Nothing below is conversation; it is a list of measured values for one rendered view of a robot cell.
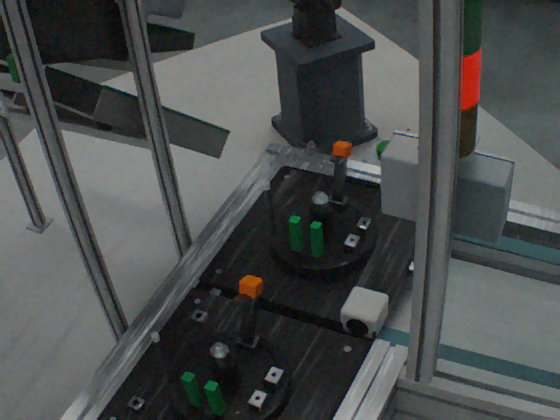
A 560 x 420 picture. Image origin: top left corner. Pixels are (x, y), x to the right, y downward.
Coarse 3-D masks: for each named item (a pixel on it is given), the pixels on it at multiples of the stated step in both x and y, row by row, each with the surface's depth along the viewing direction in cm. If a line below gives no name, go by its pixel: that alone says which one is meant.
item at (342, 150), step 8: (336, 144) 94; (344, 144) 94; (336, 152) 94; (344, 152) 94; (336, 160) 93; (344, 160) 95; (336, 168) 95; (344, 168) 95; (336, 176) 96; (344, 176) 96; (336, 184) 96; (344, 184) 97; (336, 192) 97; (344, 192) 97
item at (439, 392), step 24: (408, 312) 92; (384, 336) 86; (408, 336) 86; (408, 384) 80; (432, 384) 78; (456, 384) 78; (408, 408) 83; (432, 408) 81; (456, 408) 79; (480, 408) 77; (504, 408) 75; (528, 408) 74; (552, 408) 73
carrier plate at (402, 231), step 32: (288, 192) 104; (352, 192) 103; (256, 224) 100; (384, 224) 97; (224, 256) 96; (256, 256) 95; (384, 256) 93; (224, 288) 92; (288, 288) 90; (320, 288) 90; (352, 288) 89; (384, 288) 89; (320, 320) 87
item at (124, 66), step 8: (120, 56) 85; (88, 64) 88; (96, 64) 87; (104, 64) 86; (112, 64) 86; (120, 64) 85; (128, 64) 84; (0, 72) 70; (0, 80) 69; (8, 80) 69; (0, 88) 70; (8, 88) 70; (16, 88) 69
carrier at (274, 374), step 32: (192, 288) 92; (224, 320) 87; (256, 320) 87; (288, 320) 86; (160, 352) 74; (192, 352) 81; (224, 352) 74; (256, 352) 81; (288, 352) 83; (320, 352) 82; (352, 352) 82; (128, 384) 81; (160, 384) 81; (192, 384) 73; (224, 384) 77; (256, 384) 77; (288, 384) 77; (320, 384) 79; (128, 416) 77; (160, 416) 77; (192, 416) 75; (224, 416) 75; (256, 416) 74; (288, 416) 76; (320, 416) 76
